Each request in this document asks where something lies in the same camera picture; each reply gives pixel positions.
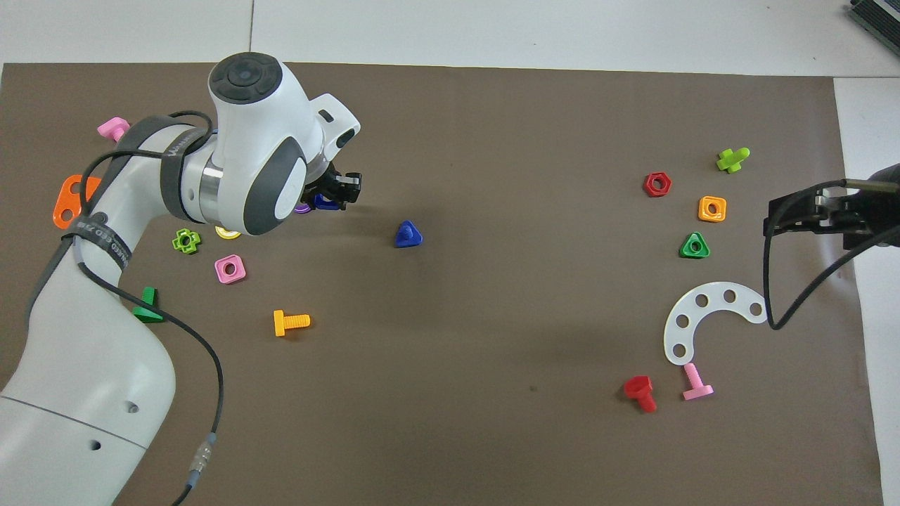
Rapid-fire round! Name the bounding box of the lime cross-head plastic bolt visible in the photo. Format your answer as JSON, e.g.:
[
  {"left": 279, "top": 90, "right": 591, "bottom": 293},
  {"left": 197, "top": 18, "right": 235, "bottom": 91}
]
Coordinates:
[{"left": 716, "top": 147, "right": 751, "bottom": 174}]

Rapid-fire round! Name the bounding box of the red hexagonal-head plastic bolt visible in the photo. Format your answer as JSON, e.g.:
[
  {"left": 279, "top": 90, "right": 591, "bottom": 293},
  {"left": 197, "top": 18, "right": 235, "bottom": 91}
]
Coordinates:
[{"left": 624, "top": 375, "right": 658, "bottom": 413}]

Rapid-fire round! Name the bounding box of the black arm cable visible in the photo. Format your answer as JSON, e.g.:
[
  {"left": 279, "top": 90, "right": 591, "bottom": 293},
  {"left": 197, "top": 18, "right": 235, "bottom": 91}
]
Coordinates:
[
  {"left": 763, "top": 179, "right": 900, "bottom": 331},
  {"left": 74, "top": 110, "right": 224, "bottom": 506}
]

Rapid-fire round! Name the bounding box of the green plastic bolt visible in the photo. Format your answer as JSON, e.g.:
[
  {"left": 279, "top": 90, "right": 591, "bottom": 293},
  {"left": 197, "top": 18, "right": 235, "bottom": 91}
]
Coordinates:
[{"left": 134, "top": 287, "right": 165, "bottom": 324}]

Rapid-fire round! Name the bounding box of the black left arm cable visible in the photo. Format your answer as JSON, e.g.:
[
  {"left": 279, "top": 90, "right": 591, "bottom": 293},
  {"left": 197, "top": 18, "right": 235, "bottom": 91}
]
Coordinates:
[{"left": 74, "top": 110, "right": 224, "bottom": 506}]

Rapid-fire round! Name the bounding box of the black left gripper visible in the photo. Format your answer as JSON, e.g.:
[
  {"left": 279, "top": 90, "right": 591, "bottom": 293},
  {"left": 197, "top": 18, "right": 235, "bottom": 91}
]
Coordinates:
[{"left": 302, "top": 158, "right": 363, "bottom": 210}]

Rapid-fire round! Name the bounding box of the grey ribbed device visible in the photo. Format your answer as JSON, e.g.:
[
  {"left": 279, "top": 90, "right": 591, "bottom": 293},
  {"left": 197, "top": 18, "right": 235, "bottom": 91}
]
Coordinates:
[{"left": 846, "top": 0, "right": 900, "bottom": 37}]

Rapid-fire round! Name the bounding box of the orange plastic bolt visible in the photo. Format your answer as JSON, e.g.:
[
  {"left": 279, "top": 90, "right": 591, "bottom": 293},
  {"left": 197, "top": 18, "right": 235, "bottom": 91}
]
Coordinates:
[{"left": 274, "top": 310, "right": 311, "bottom": 337}]

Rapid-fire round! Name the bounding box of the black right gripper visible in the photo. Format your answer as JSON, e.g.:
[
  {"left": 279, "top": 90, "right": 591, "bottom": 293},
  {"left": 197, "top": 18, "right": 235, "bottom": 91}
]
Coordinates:
[{"left": 764, "top": 163, "right": 900, "bottom": 248}]

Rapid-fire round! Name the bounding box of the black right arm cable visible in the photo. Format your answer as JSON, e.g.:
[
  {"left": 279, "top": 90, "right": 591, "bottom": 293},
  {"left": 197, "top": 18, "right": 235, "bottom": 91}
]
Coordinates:
[{"left": 763, "top": 179, "right": 900, "bottom": 331}]

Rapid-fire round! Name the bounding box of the brown table mat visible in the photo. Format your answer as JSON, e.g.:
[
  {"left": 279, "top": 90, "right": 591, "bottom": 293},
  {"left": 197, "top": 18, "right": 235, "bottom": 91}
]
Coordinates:
[{"left": 0, "top": 62, "right": 884, "bottom": 506}]

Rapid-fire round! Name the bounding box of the white curved five-hole plate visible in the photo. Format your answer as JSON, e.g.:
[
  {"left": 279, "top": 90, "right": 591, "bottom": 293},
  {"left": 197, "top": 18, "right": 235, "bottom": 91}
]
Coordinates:
[{"left": 664, "top": 282, "right": 771, "bottom": 366}]

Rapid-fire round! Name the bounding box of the pink square plastic nut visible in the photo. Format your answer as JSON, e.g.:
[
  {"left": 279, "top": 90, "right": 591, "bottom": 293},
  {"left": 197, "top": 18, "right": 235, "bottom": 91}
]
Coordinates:
[{"left": 214, "top": 254, "right": 248, "bottom": 285}]

